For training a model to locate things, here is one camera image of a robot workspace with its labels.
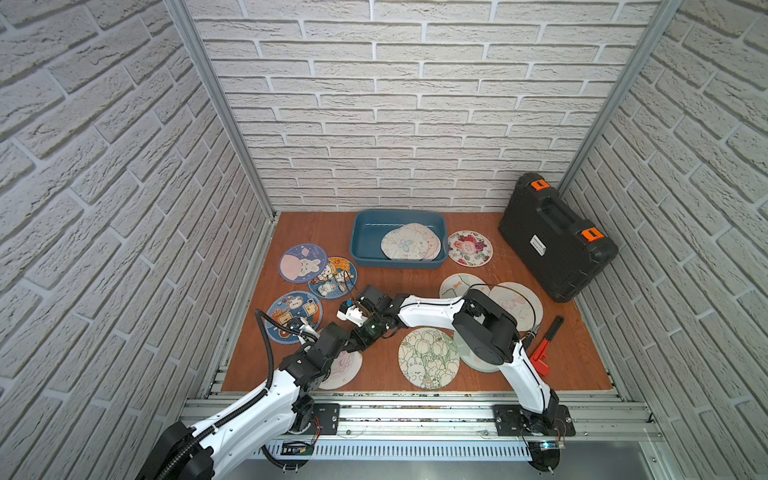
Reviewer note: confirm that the pale moon bunny coaster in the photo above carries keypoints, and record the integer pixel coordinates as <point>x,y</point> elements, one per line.
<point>520,302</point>

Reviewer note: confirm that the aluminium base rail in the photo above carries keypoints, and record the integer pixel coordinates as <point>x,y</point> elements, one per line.
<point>447,426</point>

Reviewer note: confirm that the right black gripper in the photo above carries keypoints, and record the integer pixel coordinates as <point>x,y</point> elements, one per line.
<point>363,341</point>

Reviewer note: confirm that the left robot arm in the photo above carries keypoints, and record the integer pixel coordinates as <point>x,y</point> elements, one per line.
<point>283,403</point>

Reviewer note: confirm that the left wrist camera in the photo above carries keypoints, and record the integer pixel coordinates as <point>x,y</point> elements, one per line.
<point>305,330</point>

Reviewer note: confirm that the purple bunny coaster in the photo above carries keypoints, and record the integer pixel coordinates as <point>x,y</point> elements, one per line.
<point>302,263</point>

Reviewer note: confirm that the green tulip coaster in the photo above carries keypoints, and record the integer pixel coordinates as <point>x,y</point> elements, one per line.
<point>428,358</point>

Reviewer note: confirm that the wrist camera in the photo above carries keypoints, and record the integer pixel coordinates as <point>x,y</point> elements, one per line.
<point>305,330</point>
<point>349,311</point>

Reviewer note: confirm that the black tool case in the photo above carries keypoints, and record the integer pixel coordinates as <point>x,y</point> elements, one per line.
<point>562,250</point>

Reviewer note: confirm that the white butterfly coaster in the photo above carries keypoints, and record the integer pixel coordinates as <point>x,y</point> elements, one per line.
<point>404,244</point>

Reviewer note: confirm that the teal plastic storage box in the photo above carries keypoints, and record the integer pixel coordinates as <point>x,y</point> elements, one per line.
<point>370,226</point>

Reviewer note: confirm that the red black screwdriver tool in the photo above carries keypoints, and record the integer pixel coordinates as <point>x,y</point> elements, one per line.
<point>539,355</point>

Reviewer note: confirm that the blue denim bears coaster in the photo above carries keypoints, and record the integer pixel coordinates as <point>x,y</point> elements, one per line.
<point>337,280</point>

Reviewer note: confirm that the green bunny coaster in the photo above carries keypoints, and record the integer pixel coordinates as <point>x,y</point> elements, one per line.
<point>470,358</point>

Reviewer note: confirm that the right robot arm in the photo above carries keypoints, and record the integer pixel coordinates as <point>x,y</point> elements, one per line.
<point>490,332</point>

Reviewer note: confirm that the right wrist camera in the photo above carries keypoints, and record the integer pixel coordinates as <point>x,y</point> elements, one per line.
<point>349,311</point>

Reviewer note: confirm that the white alpaca coaster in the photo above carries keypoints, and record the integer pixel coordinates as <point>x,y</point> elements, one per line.
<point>456,285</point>

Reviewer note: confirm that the blue car animals coaster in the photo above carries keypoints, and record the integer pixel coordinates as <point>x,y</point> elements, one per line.
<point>290,310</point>

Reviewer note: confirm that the pink round bunny coaster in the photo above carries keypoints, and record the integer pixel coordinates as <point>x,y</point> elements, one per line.
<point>343,370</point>

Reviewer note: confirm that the red rose floral coaster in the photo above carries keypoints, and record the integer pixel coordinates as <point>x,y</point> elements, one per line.
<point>469,248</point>

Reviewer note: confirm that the peach bunny shaped coaster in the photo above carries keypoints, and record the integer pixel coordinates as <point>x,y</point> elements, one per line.
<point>433,241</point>

